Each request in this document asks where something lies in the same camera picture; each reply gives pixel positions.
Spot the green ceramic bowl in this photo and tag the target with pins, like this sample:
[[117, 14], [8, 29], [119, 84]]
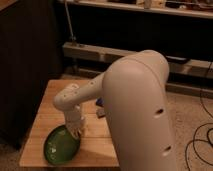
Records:
[[60, 146]]

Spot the wooden shelf unit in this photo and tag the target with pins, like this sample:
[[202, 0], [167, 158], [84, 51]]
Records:
[[107, 31]]

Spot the black object on shelf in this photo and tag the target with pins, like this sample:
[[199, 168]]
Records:
[[178, 60]]

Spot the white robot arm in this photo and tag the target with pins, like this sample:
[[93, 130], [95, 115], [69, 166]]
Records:
[[133, 91]]

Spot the metal pole stand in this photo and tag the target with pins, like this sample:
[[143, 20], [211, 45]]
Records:
[[72, 36]]

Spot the blue sponge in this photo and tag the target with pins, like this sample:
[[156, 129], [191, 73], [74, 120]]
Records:
[[99, 102]]

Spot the brown rectangular block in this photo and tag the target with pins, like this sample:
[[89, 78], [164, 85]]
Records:
[[100, 113]]

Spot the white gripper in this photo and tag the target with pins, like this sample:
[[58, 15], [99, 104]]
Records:
[[74, 121]]

